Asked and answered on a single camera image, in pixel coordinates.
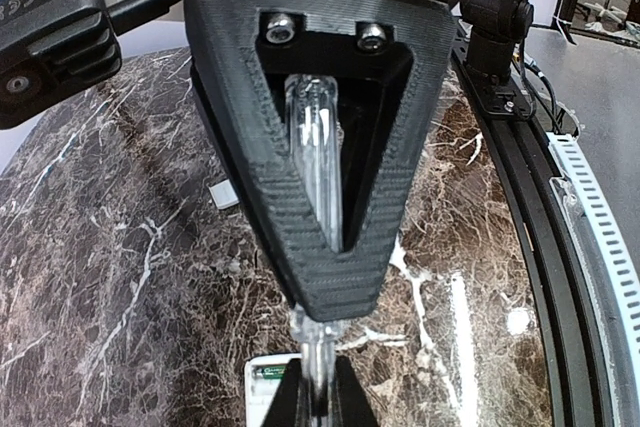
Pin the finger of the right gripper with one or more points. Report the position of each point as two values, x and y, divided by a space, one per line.
324 107
216 137

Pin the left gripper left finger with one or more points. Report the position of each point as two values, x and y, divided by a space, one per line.
286 408

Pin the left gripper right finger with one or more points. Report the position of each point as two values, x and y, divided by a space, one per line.
351 407

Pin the white remote control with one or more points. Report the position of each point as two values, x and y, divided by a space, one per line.
259 393

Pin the white battery cover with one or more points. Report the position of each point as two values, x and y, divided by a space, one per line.
223 195

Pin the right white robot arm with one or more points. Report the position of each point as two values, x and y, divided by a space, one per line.
500 22

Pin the green battery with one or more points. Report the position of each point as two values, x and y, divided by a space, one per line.
269 372

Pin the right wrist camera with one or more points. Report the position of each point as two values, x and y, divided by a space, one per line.
50 51

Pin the black front rail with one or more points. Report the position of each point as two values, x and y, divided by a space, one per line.
574 355

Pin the white slotted cable duct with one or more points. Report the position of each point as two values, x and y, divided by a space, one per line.
610 243

